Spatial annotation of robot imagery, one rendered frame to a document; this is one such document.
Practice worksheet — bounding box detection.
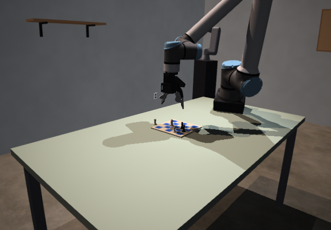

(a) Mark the blue and cream chessboard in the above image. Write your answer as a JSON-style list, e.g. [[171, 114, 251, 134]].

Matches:
[[151, 119, 202, 137]]

